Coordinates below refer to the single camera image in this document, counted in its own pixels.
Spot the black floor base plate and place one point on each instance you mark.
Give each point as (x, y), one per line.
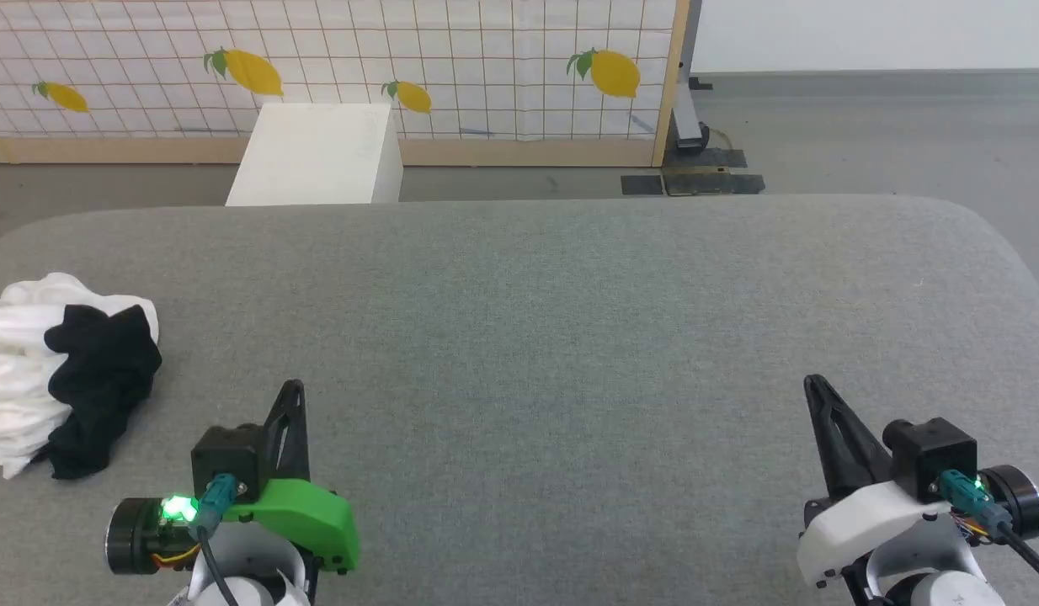
(705, 181)

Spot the lemon print grid partition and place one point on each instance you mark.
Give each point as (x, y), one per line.
(486, 50)

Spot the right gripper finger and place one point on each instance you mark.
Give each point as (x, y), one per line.
(844, 446)

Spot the grey fabric sofa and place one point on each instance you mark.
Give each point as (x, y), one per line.
(519, 337)

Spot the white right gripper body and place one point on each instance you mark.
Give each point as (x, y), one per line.
(865, 522)

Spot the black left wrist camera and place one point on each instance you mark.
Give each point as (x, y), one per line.
(229, 454)

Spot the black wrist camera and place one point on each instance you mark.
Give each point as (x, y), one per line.
(932, 454)
(229, 454)

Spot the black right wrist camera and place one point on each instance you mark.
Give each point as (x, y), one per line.
(932, 454)

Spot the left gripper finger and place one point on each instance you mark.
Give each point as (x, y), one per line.
(288, 438)

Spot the white box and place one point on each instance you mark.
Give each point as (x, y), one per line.
(317, 151)

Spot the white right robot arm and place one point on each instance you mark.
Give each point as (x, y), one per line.
(932, 589)

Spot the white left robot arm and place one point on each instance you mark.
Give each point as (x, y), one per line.
(250, 581)

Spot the grey metal post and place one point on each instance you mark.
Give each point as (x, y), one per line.
(686, 101)

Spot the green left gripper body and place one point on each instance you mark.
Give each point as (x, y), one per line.
(309, 522)

